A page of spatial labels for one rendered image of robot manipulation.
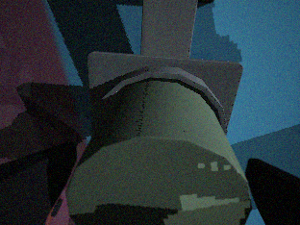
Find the grey balance beam with pans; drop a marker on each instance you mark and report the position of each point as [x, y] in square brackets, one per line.
[166, 35]

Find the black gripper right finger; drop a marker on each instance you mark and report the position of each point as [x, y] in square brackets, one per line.
[276, 193]

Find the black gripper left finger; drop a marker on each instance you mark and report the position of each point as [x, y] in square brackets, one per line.
[30, 186]

